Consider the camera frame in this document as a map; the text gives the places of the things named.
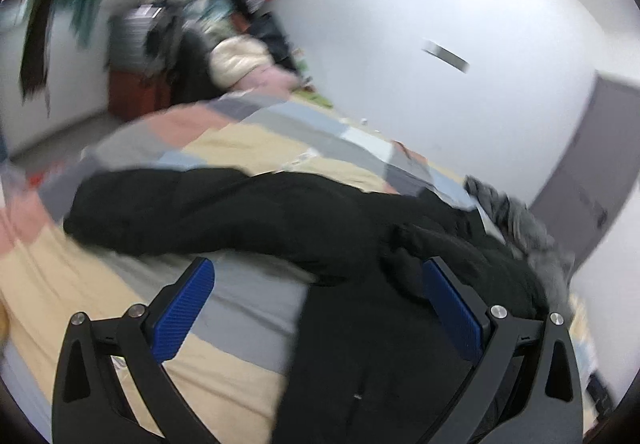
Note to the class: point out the black clothes heap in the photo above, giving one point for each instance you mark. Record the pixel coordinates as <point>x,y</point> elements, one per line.
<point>200,59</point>

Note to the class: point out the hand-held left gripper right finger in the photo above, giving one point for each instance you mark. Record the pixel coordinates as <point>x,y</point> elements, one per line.
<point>456,311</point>

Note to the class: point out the grey garment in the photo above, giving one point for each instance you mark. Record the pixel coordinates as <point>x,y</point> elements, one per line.
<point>525,229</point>

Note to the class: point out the grey door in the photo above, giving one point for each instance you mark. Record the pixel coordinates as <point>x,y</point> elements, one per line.
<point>587,174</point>

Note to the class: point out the patchwork bed sheet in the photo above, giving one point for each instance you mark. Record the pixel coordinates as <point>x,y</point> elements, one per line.
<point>225,144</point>

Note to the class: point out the black jacket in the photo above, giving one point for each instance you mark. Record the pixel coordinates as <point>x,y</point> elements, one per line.
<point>280,224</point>

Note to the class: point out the red-brown cabinet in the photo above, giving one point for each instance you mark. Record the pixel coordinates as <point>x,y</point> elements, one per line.
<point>134,92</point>

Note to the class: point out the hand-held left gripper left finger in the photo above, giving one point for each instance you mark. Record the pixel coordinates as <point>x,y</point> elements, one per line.
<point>181,311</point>

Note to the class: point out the cream puffer jacket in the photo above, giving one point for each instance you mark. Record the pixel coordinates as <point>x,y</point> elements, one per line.
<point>237,62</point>

